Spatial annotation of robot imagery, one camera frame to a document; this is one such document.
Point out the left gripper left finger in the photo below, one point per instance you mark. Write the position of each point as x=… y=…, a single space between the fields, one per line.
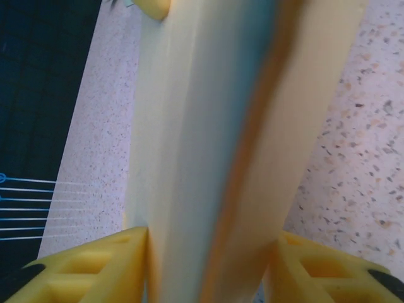
x=120 y=284

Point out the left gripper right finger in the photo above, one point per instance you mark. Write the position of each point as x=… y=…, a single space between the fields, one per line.
x=315 y=284

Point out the yellow paper box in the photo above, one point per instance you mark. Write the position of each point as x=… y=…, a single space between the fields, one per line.
x=205 y=126

